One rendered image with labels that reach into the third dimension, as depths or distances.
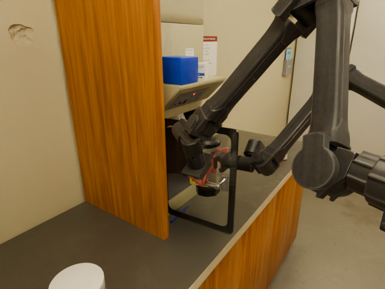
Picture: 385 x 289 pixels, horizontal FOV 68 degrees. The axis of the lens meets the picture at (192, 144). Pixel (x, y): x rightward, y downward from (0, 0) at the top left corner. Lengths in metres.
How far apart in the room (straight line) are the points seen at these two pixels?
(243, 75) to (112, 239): 0.78
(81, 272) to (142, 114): 0.50
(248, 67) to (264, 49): 0.06
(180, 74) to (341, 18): 0.51
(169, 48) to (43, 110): 0.56
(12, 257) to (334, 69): 1.14
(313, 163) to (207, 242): 0.69
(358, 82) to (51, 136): 1.18
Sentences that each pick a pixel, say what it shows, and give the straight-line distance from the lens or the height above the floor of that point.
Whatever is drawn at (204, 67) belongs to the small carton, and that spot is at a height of 1.56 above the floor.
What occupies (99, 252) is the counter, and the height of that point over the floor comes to 0.94.
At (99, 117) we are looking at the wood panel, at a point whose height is 1.37.
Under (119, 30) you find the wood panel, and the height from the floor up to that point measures 1.68.
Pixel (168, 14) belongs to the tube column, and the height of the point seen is 1.74.
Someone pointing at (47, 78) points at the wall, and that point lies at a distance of 1.28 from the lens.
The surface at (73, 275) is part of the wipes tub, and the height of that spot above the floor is 1.09.
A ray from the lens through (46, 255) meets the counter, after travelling 1.19.
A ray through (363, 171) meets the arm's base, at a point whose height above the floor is 1.46.
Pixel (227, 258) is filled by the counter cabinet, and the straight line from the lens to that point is 1.26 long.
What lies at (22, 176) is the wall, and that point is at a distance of 1.30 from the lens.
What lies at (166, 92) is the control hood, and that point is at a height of 1.49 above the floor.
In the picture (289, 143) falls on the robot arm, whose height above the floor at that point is 1.30.
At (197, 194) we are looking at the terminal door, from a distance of 1.06.
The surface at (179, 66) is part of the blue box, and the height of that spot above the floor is 1.57.
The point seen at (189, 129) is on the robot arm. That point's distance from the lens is 0.81.
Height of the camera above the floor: 1.65
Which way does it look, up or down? 20 degrees down
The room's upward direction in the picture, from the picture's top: straight up
